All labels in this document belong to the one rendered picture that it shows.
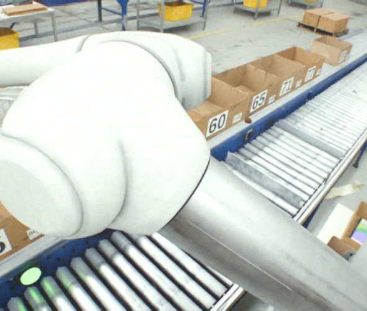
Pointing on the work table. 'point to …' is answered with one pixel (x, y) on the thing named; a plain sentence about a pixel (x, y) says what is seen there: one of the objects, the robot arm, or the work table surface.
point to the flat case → (361, 231)
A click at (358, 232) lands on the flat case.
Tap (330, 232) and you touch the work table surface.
